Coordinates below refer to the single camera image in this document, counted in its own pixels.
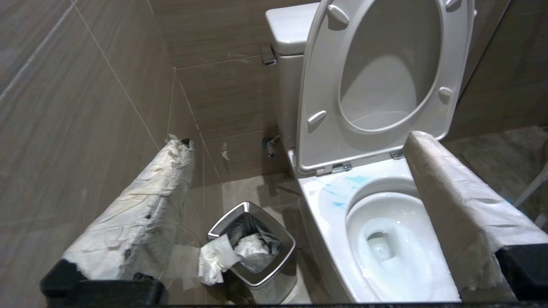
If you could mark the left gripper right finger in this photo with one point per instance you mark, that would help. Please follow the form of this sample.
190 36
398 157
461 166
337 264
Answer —
462 214

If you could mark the white toilet tank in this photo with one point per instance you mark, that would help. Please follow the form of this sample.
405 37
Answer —
287 64

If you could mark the metal water supply valve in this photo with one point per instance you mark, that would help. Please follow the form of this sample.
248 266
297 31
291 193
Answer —
271 145

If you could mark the chrome flush lever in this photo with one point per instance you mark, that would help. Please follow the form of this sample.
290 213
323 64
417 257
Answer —
268 54

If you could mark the white toilet bowl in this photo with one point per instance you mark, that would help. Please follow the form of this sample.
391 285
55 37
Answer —
376 239

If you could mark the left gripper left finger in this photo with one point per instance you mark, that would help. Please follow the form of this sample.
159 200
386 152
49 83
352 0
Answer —
137 222

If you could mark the white toilet lid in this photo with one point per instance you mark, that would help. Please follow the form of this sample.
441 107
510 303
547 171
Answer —
385 81

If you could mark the crumpled white paper towel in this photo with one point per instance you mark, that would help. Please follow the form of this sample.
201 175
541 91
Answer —
216 259

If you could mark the white toilet seat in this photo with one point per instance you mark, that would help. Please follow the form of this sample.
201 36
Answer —
319 85

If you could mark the silver trash bin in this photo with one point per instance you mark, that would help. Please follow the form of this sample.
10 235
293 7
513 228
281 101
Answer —
265 273

